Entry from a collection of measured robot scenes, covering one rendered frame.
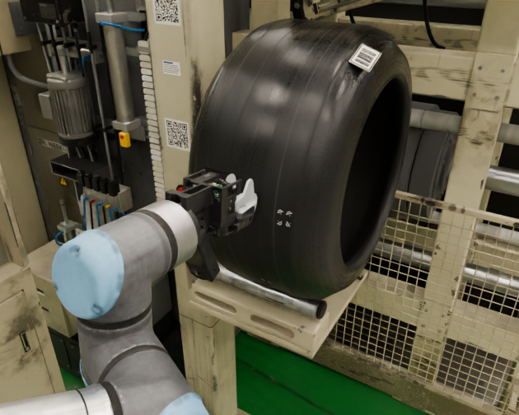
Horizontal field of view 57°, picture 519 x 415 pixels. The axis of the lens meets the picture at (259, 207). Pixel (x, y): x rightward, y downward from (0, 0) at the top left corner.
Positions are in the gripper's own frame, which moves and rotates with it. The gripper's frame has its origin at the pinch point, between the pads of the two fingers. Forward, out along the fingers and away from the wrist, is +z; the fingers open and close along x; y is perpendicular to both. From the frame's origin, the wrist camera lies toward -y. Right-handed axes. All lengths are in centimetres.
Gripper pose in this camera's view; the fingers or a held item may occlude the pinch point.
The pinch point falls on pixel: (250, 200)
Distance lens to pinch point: 82.9
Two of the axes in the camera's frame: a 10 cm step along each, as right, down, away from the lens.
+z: 5.1, -3.1, 8.0
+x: -8.6, -2.5, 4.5
